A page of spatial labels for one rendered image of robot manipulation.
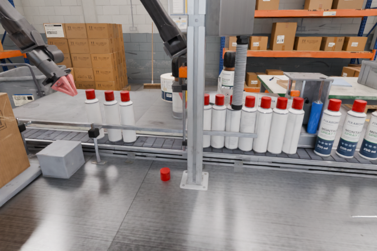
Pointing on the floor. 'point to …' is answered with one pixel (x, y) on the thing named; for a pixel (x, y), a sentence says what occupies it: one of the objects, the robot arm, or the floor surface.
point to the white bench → (370, 95)
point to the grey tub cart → (24, 83)
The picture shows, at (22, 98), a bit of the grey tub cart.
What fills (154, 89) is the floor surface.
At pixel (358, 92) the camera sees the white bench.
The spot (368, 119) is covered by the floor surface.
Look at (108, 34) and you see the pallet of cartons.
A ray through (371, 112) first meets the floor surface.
